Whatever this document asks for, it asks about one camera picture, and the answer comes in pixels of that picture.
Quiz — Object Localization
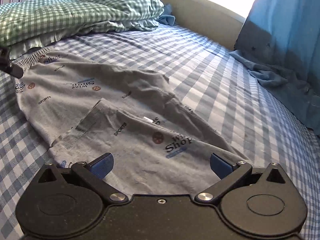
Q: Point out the teal blue blanket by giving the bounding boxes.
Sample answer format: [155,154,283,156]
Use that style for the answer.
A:
[157,4,176,26]

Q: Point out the grey printed pants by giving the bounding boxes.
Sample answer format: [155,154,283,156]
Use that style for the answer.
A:
[14,49,244,195]

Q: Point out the blue star curtain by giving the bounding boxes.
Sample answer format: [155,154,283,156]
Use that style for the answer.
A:
[232,0,319,134]

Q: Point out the blue white checkered bedsheet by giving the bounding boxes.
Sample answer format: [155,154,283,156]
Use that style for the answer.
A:
[1,25,319,239]

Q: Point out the green white checkered quilt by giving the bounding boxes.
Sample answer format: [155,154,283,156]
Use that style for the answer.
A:
[1,0,164,59]

